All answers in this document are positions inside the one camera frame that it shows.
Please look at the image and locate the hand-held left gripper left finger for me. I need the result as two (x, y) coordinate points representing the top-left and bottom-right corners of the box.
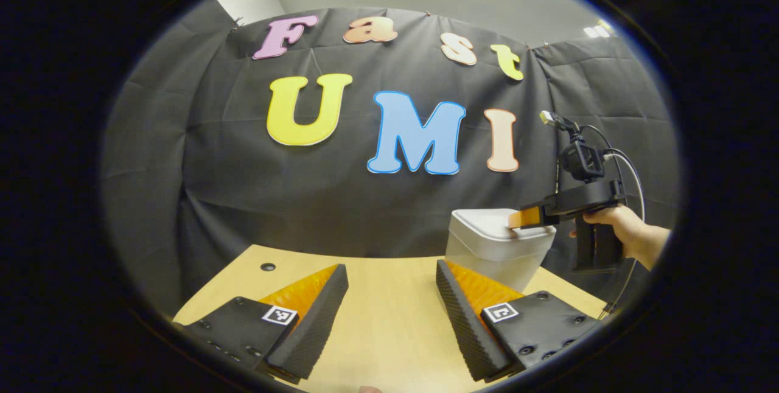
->
(173, 263), (350, 384)

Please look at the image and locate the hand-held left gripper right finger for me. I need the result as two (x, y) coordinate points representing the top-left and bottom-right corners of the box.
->
(436, 260), (604, 383)

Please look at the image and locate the white desktop garbage bin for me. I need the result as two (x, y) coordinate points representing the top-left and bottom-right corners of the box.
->
(445, 209), (556, 294)

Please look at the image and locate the wooden desktop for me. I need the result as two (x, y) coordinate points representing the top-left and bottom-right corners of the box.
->
(173, 244), (609, 393)

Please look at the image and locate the black backdrop cloth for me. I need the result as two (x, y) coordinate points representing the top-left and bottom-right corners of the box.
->
(100, 7), (679, 321)

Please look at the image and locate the black cable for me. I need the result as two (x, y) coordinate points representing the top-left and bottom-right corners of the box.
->
(579, 125), (626, 184)

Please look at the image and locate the grey cable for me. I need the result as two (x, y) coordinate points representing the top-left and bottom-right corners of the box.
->
(604, 148), (646, 316)

